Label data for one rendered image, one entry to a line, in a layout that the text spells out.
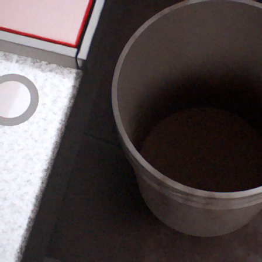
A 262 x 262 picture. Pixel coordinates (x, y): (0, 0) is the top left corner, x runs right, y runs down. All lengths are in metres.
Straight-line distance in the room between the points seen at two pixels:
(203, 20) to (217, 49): 0.09
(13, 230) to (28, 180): 0.03
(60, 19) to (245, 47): 0.77
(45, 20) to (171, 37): 0.71
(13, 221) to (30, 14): 0.12
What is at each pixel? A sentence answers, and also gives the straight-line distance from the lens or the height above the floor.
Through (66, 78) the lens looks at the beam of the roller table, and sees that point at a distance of 0.42.
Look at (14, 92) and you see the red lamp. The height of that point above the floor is 0.92.
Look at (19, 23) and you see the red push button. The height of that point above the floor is 0.93.
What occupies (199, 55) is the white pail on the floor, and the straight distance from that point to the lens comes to 1.20.
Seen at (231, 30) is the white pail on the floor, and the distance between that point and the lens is 1.14.
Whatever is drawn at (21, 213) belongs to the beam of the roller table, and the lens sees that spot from 0.40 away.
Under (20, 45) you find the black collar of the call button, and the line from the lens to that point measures 0.41.
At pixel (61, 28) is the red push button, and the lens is 0.42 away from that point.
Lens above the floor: 1.29
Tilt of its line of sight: 70 degrees down
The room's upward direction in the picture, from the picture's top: 5 degrees counter-clockwise
